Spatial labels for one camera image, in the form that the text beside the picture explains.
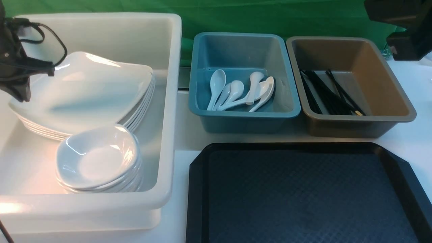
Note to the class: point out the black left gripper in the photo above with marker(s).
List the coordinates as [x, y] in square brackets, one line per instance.
[16, 67]

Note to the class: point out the teal plastic bin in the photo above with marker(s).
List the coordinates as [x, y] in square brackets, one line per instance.
[239, 55]

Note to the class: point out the green cloth backdrop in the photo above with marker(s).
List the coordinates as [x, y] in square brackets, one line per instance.
[285, 18]

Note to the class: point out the top stacked white bowl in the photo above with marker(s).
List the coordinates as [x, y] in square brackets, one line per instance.
[97, 159]

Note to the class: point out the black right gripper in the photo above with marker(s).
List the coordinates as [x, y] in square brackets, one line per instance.
[414, 16]

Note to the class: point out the brown plastic bin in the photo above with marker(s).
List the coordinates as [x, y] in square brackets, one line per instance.
[359, 67]

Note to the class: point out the black serving tray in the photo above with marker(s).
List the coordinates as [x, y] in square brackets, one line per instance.
[349, 192]

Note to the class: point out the white spoon far left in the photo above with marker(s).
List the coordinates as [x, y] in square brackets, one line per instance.
[217, 84]

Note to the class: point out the stack of white plates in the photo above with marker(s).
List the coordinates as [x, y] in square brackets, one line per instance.
[131, 121]

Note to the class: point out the black chopsticks bundle in bin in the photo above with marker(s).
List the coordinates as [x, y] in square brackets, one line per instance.
[336, 103]

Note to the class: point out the stack of white bowls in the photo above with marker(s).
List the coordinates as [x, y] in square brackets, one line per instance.
[132, 182]

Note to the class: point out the large white square plate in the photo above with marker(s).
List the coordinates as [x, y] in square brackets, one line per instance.
[86, 92]

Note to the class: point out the large white plastic tub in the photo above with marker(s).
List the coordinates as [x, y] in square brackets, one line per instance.
[31, 200]

